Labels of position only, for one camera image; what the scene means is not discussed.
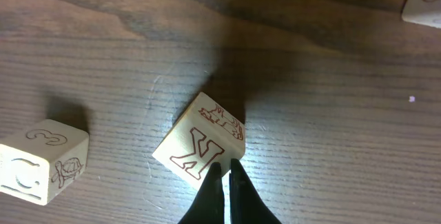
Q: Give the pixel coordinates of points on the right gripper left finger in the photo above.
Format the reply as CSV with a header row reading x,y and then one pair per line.
x,y
208,207

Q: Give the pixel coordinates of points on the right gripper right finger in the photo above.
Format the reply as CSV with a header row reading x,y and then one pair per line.
x,y
246,206

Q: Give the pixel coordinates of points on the yellow block C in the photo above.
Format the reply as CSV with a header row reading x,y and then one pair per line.
x,y
40,161

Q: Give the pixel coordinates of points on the blue block T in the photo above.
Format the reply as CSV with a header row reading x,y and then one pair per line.
x,y
423,12

